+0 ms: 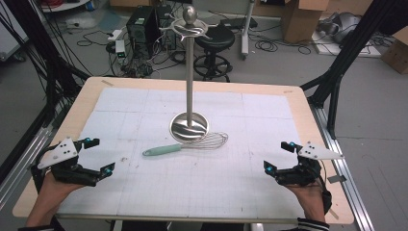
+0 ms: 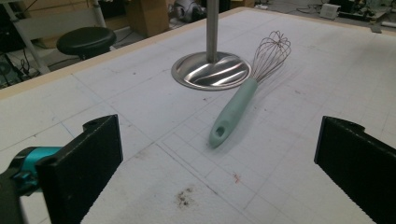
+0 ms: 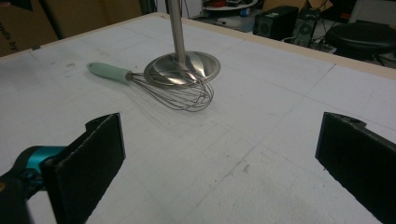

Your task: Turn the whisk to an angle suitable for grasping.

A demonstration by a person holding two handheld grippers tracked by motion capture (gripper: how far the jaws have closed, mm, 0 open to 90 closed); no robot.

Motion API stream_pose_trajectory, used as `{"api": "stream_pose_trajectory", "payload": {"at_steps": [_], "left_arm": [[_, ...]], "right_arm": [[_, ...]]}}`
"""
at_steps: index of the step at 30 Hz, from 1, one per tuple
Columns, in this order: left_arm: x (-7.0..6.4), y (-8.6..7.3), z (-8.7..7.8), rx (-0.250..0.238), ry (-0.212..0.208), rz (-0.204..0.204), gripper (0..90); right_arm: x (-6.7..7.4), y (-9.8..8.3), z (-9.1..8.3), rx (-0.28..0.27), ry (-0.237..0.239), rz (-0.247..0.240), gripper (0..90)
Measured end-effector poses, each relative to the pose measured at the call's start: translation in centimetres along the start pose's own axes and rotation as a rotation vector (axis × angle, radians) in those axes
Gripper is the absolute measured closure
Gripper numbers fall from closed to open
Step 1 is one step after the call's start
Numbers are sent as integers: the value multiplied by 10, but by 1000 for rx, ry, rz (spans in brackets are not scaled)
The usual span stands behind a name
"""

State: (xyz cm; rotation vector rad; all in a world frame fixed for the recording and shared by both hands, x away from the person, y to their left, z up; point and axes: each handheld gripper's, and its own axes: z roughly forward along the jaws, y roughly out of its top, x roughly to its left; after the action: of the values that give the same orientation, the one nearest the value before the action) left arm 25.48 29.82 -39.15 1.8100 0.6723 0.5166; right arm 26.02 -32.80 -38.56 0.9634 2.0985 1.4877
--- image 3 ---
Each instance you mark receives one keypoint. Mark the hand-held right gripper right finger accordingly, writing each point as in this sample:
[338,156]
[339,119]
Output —
[361,161]

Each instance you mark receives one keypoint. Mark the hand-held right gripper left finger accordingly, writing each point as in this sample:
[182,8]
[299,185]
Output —
[84,168]

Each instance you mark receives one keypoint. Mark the steel stand with round base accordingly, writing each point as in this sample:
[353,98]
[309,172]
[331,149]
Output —
[182,60]

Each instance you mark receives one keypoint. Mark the black round stool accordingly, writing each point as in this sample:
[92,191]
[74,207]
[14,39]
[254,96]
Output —
[361,39]

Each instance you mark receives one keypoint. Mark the black computer tower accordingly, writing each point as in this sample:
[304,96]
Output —
[305,28]

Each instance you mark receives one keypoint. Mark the cardboard box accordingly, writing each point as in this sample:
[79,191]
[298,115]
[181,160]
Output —
[40,21]

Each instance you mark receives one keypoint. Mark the black speaker box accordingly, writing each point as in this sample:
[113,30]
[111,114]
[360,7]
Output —
[274,22]

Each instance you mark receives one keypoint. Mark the white round table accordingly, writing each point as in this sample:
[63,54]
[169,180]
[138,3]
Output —
[230,4]

